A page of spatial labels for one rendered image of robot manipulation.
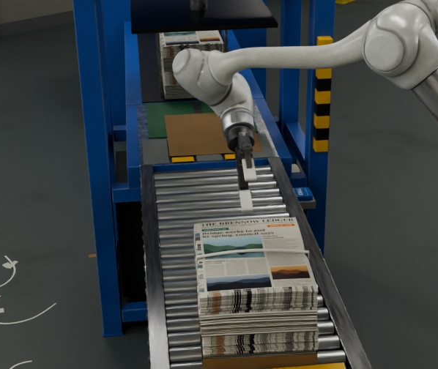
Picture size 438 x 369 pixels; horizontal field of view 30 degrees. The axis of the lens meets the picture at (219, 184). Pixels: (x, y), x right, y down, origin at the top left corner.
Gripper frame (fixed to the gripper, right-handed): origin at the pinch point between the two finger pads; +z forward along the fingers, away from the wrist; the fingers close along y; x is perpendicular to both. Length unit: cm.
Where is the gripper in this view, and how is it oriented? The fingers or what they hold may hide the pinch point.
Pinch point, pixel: (248, 192)
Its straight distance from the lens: 214.7
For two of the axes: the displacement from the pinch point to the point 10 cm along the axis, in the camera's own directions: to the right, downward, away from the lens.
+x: -9.9, 0.6, -0.9
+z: 1.0, 7.9, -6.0
